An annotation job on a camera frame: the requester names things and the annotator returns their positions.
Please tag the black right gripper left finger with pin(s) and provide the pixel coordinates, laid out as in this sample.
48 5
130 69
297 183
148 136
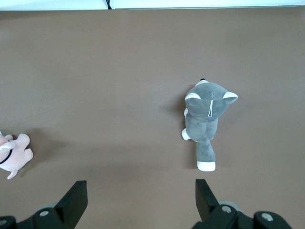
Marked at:
71 202

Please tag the white table edge rail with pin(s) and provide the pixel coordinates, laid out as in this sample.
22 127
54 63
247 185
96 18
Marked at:
190 3

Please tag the table cover sheet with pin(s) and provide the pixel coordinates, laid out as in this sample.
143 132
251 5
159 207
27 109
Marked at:
119 71

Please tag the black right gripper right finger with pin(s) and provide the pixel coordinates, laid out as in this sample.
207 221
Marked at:
206 202

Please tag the grey and white plush cat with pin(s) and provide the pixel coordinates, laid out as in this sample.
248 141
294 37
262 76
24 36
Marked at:
205 119

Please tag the pale pink plush dog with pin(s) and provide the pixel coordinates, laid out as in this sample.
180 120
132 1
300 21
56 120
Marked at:
16 155

